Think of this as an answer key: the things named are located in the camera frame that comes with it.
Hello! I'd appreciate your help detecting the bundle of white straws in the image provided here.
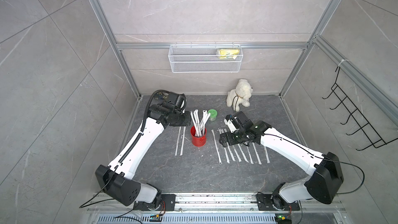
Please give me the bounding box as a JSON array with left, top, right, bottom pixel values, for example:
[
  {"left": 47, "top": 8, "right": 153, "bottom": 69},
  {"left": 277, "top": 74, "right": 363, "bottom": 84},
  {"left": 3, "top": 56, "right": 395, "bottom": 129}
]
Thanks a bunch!
[{"left": 190, "top": 110, "right": 209, "bottom": 137}]

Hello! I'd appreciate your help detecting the red cup container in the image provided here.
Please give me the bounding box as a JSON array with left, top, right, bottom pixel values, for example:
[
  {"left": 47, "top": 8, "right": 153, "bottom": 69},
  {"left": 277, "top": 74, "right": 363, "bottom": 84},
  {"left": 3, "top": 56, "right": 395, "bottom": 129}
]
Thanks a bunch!
[{"left": 190, "top": 127, "right": 207, "bottom": 147}]

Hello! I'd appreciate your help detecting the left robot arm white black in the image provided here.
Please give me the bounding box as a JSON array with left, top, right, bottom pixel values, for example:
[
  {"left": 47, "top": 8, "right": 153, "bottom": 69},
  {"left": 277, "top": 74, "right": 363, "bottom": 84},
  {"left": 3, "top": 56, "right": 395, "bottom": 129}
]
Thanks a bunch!
[{"left": 95, "top": 90, "right": 191, "bottom": 207}]

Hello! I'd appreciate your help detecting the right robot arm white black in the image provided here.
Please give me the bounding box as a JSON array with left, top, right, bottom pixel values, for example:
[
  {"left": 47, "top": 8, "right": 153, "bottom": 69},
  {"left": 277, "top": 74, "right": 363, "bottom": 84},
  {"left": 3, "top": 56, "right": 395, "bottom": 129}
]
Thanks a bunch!
[{"left": 219, "top": 112, "right": 344, "bottom": 210}]

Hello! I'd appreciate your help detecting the green lid jar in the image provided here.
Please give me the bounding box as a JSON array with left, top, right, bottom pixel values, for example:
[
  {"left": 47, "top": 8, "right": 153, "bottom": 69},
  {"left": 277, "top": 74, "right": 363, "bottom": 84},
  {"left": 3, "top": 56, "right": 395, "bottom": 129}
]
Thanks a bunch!
[{"left": 207, "top": 109, "right": 218, "bottom": 121}]

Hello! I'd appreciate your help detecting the white plush dog toy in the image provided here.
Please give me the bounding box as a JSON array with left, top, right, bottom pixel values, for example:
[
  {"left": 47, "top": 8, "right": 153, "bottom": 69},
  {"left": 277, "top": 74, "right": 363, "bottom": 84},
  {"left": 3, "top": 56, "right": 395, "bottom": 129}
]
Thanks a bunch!
[{"left": 226, "top": 79, "right": 253, "bottom": 112}]

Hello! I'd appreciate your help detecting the yellow sponge in basket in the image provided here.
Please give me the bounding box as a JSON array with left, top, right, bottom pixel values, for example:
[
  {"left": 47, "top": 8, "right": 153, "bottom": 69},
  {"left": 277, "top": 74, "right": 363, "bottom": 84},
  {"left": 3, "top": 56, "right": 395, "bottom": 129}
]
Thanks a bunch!
[{"left": 216, "top": 49, "right": 240, "bottom": 60}]

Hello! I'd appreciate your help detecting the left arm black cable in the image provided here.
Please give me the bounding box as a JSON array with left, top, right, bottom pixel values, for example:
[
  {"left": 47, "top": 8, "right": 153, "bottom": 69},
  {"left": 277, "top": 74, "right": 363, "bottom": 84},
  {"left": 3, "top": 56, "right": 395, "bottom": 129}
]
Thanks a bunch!
[{"left": 118, "top": 89, "right": 170, "bottom": 166}]

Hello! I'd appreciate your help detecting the white wire mesh basket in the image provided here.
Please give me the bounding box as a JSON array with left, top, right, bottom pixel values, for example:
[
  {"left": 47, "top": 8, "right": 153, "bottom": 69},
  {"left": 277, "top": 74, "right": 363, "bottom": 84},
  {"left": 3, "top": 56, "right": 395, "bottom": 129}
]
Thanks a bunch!
[{"left": 168, "top": 44, "right": 243, "bottom": 73}]

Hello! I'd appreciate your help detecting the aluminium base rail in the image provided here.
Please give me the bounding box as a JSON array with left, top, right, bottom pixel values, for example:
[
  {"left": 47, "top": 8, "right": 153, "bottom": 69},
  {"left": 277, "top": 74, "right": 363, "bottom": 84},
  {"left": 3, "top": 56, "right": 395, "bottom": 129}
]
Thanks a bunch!
[{"left": 87, "top": 192, "right": 345, "bottom": 213}]

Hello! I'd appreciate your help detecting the black wire hook rack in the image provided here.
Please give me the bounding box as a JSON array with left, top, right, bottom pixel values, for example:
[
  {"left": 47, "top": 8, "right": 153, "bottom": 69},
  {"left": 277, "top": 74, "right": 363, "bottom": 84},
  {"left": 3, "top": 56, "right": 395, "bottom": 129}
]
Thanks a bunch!
[{"left": 322, "top": 66, "right": 398, "bottom": 151}]

